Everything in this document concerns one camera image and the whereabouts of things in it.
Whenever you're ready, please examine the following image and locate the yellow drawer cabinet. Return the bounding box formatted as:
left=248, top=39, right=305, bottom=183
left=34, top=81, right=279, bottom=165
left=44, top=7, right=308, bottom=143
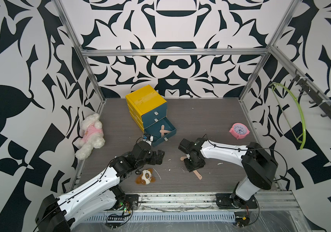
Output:
left=125, top=85, right=167, bottom=132

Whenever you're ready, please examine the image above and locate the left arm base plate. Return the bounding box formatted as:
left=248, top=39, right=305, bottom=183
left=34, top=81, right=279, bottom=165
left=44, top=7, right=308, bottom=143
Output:
left=110, top=194, right=139, bottom=211

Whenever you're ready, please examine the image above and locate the pink alarm clock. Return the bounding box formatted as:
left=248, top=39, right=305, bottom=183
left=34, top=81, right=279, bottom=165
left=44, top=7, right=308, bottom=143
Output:
left=229, top=123, right=250, bottom=140

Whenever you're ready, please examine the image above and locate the black wall hook rack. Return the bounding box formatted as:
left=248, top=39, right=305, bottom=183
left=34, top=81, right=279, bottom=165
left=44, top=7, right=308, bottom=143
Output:
left=289, top=69, right=331, bottom=120

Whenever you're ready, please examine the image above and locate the teal top drawer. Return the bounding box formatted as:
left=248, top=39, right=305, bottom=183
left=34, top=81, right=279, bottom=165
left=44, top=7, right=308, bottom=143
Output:
left=149, top=102, right=167, bottom=116

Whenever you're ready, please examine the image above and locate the green toy bow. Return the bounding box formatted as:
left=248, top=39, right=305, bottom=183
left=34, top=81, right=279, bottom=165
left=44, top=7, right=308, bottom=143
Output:
left=269, top=82, right=307, bottom=150

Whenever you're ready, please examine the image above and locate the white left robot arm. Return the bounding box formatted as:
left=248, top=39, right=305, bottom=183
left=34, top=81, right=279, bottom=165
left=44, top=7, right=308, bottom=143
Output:
left=34, top=141, right=165, bottom=232

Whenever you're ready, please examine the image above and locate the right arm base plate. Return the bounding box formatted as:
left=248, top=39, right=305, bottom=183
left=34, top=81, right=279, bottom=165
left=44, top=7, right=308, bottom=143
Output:
left=215, top=193, right=259, bottom=209

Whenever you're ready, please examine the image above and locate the brown white plush toy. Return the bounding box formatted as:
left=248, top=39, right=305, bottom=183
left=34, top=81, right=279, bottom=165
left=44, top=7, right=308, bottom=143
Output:
left=135, top=168, right=156, bottom=185

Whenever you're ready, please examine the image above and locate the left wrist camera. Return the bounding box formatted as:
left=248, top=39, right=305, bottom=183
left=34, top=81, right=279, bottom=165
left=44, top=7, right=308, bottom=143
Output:
left=142, top=134, right=154, bottom=146

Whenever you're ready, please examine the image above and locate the white plush dog pink shirt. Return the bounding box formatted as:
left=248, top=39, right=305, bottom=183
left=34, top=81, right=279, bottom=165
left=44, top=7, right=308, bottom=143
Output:
left=75, top=113, right=105, bottom=160

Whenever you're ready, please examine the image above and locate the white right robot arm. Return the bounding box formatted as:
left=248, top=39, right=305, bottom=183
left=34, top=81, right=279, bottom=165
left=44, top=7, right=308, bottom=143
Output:
left=179, top=138, right=278, bottom=202

